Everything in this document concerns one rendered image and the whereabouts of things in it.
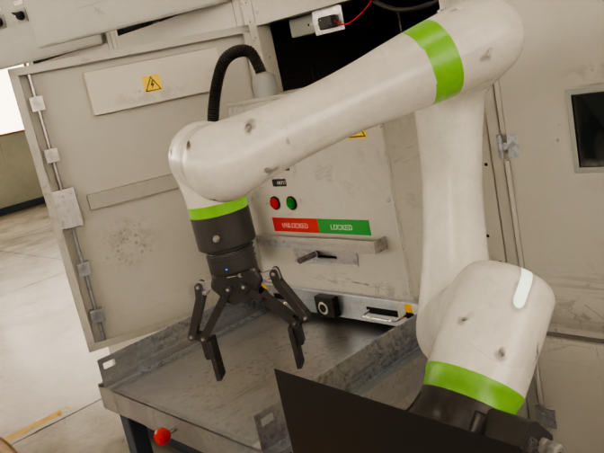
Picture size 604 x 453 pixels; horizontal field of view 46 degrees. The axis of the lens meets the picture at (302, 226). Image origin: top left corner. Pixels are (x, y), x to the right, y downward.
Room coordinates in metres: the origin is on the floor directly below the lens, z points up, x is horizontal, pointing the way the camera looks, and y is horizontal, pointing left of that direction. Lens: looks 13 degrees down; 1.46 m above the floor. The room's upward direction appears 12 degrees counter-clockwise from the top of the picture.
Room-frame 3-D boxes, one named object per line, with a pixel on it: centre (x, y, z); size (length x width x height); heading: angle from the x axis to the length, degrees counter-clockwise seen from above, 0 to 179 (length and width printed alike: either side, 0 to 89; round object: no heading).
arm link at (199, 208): (1.08, 0.12, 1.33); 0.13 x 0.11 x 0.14; 16
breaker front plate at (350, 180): (1.61, -0.04, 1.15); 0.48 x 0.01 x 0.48; 41
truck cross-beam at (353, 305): (1.62, -0.05, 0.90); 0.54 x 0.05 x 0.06; 41
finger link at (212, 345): (1.10, 0.18, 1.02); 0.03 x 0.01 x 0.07; 169
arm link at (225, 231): (1.09, 0.12, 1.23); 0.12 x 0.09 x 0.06; 169
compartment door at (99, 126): (1.92, 0.33, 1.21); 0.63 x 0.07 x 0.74; 110
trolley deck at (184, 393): (1.52, 0.07, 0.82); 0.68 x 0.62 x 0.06; 131
